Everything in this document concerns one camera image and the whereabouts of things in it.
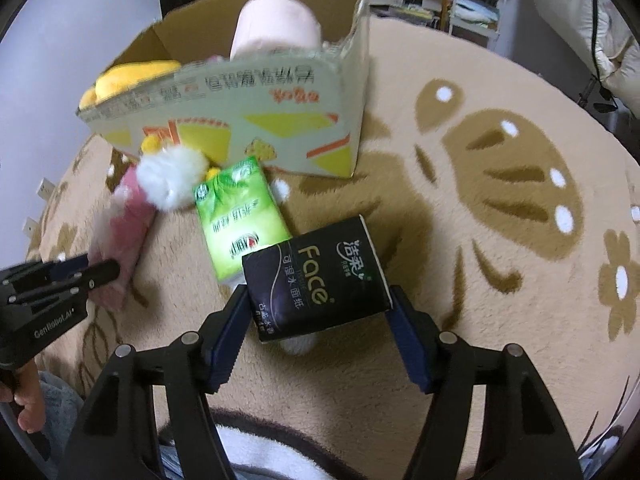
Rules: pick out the white trolley cart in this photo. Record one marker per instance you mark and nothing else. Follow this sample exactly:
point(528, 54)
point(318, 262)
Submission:
point(480, 5)

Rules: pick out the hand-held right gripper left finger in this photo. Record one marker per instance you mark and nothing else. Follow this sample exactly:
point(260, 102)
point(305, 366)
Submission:
point(222, 355)

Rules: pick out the person's left forearm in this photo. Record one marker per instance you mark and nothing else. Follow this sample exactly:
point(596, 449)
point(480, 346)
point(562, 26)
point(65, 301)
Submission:
point(57, 410)

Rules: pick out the person's left hand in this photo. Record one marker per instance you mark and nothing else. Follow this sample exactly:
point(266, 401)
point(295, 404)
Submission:
point(30, 400)

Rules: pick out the cream padded office chair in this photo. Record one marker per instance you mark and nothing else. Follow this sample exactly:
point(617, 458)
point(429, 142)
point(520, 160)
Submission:
point(590, 25)

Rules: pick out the black tissue pack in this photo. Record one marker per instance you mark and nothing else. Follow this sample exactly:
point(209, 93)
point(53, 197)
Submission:
point(315, 277)

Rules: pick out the printed cardboard box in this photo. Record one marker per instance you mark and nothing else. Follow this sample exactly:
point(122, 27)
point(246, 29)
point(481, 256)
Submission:
point(280, 110)

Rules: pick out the white wall socket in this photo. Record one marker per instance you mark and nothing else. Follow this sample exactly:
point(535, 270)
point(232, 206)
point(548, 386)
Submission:
point(31, 226)
point(46, 188)

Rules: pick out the pink plush toy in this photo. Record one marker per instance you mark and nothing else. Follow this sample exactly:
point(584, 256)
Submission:
point(132, 220)

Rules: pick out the stack of books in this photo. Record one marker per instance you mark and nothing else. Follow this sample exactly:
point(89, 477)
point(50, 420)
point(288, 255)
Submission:
point(405, 2)

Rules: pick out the yellow plush toy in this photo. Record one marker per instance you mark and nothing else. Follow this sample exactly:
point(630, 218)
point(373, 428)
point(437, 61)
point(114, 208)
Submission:
point(130, 75)

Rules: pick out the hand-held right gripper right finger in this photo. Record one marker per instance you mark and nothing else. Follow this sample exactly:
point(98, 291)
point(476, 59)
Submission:
point(412, 350)

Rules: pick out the green tissue pack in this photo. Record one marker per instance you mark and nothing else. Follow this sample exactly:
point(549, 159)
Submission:
point(235, 215)

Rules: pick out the pink toilet paper roll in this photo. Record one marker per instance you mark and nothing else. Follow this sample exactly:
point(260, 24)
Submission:
point(275, 22)

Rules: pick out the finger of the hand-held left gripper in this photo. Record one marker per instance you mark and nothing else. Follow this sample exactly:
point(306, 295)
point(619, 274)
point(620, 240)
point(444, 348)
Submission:
point(70, 266)
point(102, 274)

